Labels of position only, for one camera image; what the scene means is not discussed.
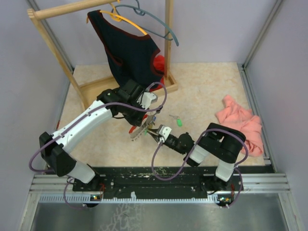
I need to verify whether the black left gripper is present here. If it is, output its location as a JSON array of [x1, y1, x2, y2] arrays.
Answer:
[[124, 100, 150, 127]]

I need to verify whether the red-handled metal key organizer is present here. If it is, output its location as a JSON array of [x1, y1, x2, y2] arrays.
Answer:
[[128, 116, 148, 141]]

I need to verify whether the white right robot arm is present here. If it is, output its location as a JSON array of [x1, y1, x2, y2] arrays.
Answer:
[[148, 123, 248, 191]]

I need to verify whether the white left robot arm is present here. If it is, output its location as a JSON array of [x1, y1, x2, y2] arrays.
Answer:
[[39, 80, 158, 191]]

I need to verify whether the red cloth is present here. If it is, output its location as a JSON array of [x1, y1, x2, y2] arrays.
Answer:
[[150, 55, 165, 92]]

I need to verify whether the dark navy vest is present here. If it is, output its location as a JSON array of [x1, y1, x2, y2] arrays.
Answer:
[[87, 10, 164, 88]]

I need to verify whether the wooden clothes rack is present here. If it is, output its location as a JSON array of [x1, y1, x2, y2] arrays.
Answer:
[[26, 0, 179, 111]]

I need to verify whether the pink cloth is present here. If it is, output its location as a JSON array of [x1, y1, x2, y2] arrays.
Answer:
[[216, 95, 264, 157]]

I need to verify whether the grey-blue plastic hanger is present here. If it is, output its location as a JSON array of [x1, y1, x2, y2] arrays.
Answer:
[[111, 0, 179, 46]]

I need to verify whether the yellow plastic hanger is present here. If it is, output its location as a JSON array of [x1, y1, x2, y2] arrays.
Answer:
[[100, 2, 147, 36]]

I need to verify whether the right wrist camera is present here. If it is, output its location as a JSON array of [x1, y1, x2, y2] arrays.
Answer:
[[157, 125, 172, 143]]

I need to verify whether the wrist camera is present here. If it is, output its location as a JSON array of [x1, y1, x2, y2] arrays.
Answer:
[[157, 125, 172, 143], [137, 92, 158, 109]]

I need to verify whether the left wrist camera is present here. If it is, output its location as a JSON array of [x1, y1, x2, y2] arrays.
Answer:
[[137, 92, 158, 109]]

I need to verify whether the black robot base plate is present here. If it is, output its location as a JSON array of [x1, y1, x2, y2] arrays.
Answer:
[[73, 167, 242, 200]]

